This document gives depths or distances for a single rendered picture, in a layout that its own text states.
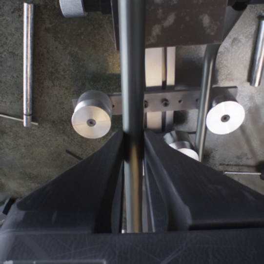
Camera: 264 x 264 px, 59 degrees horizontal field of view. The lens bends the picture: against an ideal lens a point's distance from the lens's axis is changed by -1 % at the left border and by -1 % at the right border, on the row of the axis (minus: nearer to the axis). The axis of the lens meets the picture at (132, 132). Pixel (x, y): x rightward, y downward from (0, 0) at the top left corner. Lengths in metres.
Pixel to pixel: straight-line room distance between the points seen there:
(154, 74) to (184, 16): 0.16
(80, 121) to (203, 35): 0.18
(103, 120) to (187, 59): 0.16
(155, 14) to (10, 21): 0.24
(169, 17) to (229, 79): 0.24
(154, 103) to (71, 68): 0.14
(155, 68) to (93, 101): 0.10
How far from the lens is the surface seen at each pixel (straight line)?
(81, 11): 0.20
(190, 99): 0.35
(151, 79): 0.35
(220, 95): 0.33
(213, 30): 0.20
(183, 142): 0.36
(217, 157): 0.50
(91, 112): 0.30
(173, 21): 0.19
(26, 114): 0.42
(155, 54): 0.34
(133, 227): 0.16
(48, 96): 0.41
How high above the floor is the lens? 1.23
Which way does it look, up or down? 56 degrees down
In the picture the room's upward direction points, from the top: 178 degrees clockwise
